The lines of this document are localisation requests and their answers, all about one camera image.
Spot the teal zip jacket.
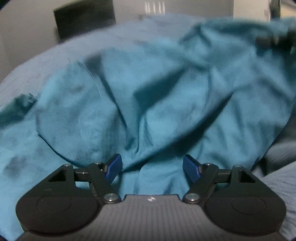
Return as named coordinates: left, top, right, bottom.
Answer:
left=0, top=17, right=296, bottom=241

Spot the black monitor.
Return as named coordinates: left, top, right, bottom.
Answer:
left=53, top=1, right=116, bottom=42

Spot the white wifi router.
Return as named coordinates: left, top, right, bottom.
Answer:
left=144, top=1, right=166, bottom=16

